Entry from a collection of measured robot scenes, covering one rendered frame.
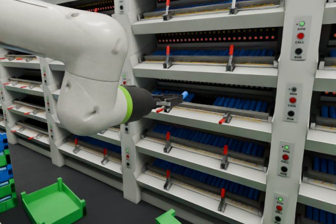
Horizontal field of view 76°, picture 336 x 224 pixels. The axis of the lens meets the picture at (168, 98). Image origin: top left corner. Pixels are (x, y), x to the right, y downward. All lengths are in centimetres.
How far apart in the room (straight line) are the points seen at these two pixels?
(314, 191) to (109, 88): 73
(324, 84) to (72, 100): 67
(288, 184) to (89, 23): 76
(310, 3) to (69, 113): 68
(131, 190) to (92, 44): 98
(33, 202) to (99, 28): 120
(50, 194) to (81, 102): 111
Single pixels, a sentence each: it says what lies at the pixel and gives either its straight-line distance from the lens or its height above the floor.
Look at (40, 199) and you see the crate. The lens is 147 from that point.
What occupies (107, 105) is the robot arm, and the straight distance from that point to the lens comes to 42.
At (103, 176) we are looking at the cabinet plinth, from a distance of 146.
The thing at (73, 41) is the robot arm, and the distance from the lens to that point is 39.
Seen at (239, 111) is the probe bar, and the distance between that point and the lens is 85.
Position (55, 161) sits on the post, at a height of 3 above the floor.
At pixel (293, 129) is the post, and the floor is 55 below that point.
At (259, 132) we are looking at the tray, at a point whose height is 52.
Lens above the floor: 79
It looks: 12 degrees down
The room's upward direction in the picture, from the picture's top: straight up
